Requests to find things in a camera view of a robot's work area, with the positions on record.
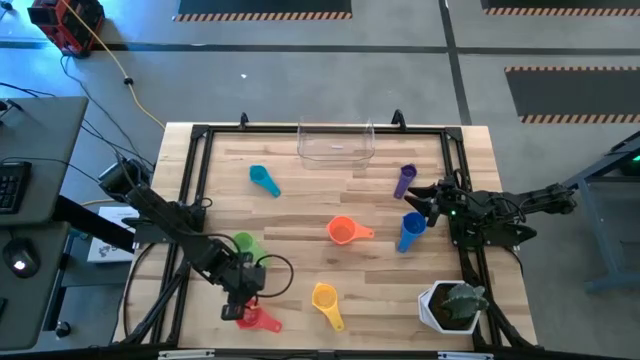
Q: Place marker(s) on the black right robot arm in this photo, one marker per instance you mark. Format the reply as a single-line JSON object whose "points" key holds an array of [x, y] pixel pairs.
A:
{"points": [[500, 205]]}

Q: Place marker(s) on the black hazard-striped floor mat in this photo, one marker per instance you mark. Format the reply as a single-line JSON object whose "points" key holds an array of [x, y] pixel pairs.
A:
{"points": [[265, 6], [560, 4], [575, 92]]}

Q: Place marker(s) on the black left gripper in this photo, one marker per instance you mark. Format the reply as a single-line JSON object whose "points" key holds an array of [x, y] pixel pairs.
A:
{"points": [[245, 280]]}

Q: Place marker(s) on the yellow measuring cup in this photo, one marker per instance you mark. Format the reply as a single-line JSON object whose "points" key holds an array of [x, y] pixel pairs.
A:
{"points": [[324, 296]]}

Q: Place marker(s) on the clear plastic basket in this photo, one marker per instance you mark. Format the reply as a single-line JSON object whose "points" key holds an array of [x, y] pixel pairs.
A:
{"points": [[320, 150]]}

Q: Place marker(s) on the silver metal bracket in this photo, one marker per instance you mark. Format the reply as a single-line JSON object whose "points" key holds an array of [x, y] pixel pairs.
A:
{"points": [[465, 356], [185, 355]]}

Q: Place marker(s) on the black keyboard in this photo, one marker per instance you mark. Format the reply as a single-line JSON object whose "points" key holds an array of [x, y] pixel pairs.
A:
{"points": [[12, 187]]}

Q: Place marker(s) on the green cactus plant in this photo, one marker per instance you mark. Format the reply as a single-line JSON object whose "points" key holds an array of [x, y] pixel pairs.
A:
{"points": [[462, 300]]}

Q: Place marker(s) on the grey desk top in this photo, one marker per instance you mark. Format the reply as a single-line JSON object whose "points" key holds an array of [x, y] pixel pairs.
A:
{"points": [[40, 135], [30, 310]]}

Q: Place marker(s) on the red black equipment case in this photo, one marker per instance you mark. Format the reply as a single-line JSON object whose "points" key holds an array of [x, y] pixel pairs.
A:
{"points": [[70, 25]]}

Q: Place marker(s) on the red measuring cup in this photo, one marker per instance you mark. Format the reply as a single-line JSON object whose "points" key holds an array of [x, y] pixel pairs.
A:
{"points": [[265, 324]]}

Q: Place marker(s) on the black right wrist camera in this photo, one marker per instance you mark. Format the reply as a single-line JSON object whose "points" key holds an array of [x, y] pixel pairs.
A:
{"points": [[433, 215]]}

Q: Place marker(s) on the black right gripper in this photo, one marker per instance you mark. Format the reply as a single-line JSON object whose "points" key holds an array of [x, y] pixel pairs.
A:
{"points": [[450, 197]]}

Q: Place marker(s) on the orange measuring cup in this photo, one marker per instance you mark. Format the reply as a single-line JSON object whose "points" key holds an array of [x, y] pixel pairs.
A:
{"points": [[341, 231]]}

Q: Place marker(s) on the blue measuring cup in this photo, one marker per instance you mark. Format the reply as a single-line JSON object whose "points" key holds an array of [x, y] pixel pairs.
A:
{"points": [[413, 224]]}

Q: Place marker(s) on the teal measuring cup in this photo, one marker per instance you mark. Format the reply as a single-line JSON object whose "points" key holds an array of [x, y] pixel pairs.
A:
{"points": [[259, 174]]}

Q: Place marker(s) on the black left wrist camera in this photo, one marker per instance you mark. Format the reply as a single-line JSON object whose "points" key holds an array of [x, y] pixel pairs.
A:
{"points": [[233, 313]]}

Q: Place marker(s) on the purple measuring cup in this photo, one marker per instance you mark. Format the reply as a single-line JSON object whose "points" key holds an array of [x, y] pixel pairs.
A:
{"points": [[407, 172]]}

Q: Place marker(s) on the white printed paper sheet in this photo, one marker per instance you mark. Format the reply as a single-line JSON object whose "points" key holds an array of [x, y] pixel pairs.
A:
{"points": [[107, 250]]}

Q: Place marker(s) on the black caster wheel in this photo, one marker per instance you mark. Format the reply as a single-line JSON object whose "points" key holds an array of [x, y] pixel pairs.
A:
{"points": [[62, 329]]}

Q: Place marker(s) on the grey metal table frame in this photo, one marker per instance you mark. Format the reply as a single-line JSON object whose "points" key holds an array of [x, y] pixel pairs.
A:
{"points": [[600, 240]]}

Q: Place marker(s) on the white angular plant pot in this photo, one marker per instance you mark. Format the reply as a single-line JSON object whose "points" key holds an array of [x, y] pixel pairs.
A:
{"points": [[425, 310]]}

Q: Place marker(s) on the black computer mouse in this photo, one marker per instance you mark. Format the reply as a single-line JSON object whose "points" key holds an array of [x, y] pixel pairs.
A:
{"points": [[20, 257]]}

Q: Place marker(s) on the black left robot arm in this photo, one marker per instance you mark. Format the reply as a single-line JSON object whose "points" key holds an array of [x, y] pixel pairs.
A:
{"points": [[165, 210]]}

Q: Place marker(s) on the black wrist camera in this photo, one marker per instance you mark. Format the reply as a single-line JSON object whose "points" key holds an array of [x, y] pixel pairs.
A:
{"points": [[433, 215], [233, 313]]}

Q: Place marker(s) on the black desk support beam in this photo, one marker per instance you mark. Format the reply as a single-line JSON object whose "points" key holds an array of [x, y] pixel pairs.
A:
{"points": [[85, 222]]}

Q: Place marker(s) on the black aluminium table frame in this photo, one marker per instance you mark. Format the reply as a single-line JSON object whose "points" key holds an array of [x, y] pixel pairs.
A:
{"points": [[250, 129]]}

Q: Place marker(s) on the green measuring cup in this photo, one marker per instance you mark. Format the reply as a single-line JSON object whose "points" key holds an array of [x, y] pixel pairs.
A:
{"points": [[245, 241]]}

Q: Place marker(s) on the black frame clamp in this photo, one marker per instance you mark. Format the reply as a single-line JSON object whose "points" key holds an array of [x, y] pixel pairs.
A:
{"points": [[244, 121], [398, 120]]}

